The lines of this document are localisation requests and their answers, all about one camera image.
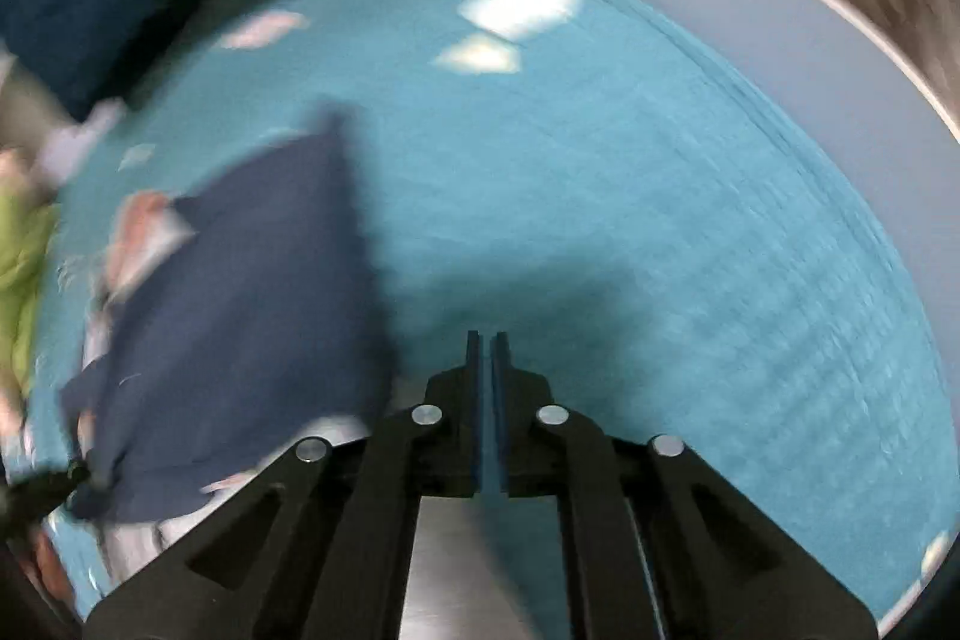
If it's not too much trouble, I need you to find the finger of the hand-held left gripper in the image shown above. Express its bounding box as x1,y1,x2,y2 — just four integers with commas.
0,464,92,536

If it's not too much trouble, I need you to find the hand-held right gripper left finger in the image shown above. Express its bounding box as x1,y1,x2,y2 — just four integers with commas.
82,329,483,640

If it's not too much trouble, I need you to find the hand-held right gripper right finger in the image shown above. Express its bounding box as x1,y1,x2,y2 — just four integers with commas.
490,331,880,640

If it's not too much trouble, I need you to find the grey and navy zip jacket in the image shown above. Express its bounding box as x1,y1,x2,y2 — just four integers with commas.
56,107,400,581

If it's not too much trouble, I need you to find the teal quilted bedsheet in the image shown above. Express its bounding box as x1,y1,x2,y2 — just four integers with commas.
15,0,950,640

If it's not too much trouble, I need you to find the green blanket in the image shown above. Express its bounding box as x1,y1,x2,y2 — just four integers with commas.
0,194,61,397

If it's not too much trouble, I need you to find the white bed side rail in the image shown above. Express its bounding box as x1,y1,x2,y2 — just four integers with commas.
390,0,960,386

